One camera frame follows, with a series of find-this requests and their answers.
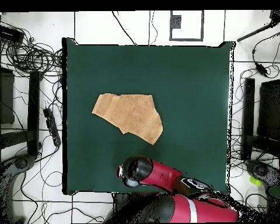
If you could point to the yellow-green ball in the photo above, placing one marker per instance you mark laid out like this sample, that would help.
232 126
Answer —
255 181

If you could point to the grey square floor frame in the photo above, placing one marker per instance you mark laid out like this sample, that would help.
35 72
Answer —
202 25

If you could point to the tan terry towel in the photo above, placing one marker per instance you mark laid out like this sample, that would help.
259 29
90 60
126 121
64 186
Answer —
130 112

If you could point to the black power adapter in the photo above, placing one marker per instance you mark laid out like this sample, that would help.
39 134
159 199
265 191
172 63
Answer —
261 69

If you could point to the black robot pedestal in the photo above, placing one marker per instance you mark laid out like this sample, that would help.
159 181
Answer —
121 207

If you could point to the black stand base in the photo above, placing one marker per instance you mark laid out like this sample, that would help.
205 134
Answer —
248 116
33 112

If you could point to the black tripod pole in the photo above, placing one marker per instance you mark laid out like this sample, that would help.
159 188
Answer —
278 15

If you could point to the grey chair base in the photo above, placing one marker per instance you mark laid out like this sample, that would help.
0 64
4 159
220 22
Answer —
21 163
261 170

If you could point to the black electronics box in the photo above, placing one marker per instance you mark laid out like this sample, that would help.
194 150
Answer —
8 33

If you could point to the black power strip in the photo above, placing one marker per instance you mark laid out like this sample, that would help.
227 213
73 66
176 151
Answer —
52 127

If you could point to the dark green table cloth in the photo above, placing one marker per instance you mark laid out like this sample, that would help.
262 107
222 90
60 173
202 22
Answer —
189 93

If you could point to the small grey square patch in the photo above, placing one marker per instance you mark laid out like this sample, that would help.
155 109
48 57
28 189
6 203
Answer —
175 22

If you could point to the dark flat panel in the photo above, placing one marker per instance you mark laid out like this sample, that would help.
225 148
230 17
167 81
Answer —
5 98
270 109

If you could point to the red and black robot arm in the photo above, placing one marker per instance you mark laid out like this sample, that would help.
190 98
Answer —
163 173

